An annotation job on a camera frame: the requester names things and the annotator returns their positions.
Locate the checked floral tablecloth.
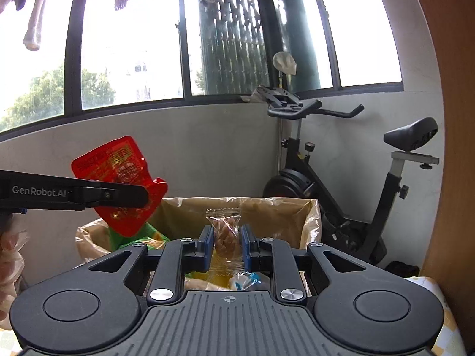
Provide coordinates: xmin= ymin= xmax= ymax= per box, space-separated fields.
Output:
xmin=0 ymin=274 xmax=468 ymax=356

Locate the wooden panel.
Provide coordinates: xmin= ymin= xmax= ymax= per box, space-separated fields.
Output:
xmin=404 ymin=0 xmax=475 ymax=305

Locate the white plastic bag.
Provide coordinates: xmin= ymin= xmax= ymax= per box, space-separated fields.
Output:
xmin=273 ymin=52 xmax=297 ymax=77

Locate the clear packet of brown snacks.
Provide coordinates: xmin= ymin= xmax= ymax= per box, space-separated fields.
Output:
xmin=206 ymin=208 xmax=246 ymax=271

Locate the dark object on floor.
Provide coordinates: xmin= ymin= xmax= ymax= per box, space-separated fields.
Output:
xmin=384 ymin=261 xmax=420 ymax=278

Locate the red snack packet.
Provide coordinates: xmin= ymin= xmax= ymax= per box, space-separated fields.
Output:
xmin=70 ymin=136 xmax=168 ymax=238

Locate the yellow chip bag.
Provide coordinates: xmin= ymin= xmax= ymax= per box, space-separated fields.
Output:
xmin=186 ymin=269 xmax=232 ymax=290

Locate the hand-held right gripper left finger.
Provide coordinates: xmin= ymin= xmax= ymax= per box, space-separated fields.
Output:
xmin=89 ymin=225 xmax=215 ymax=303

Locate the cardboard box with plastic liner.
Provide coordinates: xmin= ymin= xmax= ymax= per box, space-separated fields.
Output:
xmin=75 ymin=196 xmax=320 ymax=297

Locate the person's left hand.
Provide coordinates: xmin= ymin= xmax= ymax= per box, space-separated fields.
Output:
xmin=0 ymin=217 xmax=28 ymax=330

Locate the black exercise bike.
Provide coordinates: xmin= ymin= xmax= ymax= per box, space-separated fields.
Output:
xmin=262 ymin=85 xmax=440 ymax=268

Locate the green chip bag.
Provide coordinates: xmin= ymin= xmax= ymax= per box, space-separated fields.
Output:
xmin=107 ymin=222 xmax=170 ymax=253

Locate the beige hanging garment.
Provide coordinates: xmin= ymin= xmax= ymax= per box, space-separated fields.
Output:
xmin=22 ymin=0 xmax=56 ymax=50

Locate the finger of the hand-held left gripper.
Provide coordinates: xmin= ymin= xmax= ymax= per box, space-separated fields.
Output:
xmin=83 ymin=180 xmax=151 ymax=211

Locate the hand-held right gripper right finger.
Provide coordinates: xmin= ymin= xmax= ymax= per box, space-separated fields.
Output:
xmin=241 ymin=224 xmax=367 ymax=302

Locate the blue white snack packet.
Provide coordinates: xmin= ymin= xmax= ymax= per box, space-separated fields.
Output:
xmin=230 ymin=271 xmax=262 ymax=292

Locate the grey cloth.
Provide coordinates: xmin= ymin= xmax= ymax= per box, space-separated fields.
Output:
xmin=240 ymin=87 xmax=268 ymax=104

